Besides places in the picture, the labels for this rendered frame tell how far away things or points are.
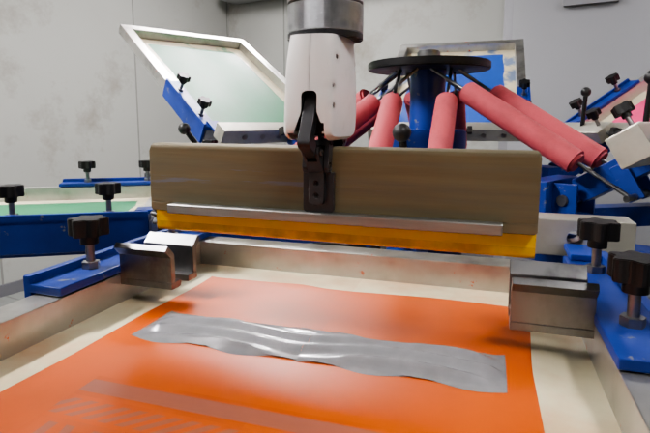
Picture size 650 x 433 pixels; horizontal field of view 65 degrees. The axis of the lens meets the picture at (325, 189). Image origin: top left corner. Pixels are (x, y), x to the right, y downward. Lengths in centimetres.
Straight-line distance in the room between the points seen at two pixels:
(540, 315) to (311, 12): 35
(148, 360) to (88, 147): 390
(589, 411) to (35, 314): 49
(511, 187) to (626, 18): 384
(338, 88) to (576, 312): 30
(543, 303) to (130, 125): 428
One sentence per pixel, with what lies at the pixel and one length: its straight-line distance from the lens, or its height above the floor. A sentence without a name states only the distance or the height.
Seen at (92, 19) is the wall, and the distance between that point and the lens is 449.
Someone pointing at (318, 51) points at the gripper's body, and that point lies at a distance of 48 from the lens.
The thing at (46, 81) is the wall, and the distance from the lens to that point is 420.
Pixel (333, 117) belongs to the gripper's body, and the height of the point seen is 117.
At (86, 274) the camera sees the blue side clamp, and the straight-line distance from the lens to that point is 64.
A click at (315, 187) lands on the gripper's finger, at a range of 50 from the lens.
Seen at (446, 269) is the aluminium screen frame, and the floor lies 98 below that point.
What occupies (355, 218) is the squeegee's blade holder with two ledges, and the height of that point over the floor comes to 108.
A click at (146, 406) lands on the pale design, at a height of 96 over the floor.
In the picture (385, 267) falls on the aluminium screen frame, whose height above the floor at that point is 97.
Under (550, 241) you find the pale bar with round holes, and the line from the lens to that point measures 75.
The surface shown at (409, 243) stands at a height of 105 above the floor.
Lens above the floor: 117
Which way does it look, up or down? 8 degrees down
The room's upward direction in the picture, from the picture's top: straight up
